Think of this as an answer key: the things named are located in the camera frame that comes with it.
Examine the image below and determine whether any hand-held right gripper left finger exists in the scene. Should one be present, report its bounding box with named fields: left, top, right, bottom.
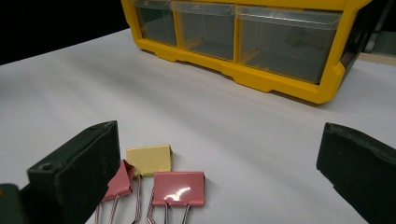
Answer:
left=27, top=120, right=121, bottom=224

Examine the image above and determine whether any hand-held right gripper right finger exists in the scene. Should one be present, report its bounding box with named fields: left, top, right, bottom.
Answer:
left=316, top=121, right=396, bottom=224

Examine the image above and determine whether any pink binder clip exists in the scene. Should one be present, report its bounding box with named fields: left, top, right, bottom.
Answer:
left=94, top=159, right=137, bottom=224
left=146, top=171, right=206, bottom=224

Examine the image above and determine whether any yellow binder clip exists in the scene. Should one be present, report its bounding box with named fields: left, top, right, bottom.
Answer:
left=125, top=144, right=174, bottom=224

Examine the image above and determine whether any yellow drawer organizer cabinet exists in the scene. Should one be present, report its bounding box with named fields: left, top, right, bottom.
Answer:
left=120, top=0, right=387, bottom=105

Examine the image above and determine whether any set of clear plastic drawers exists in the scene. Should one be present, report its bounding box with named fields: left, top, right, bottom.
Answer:
left=134, top=0, right=344, bottom=85

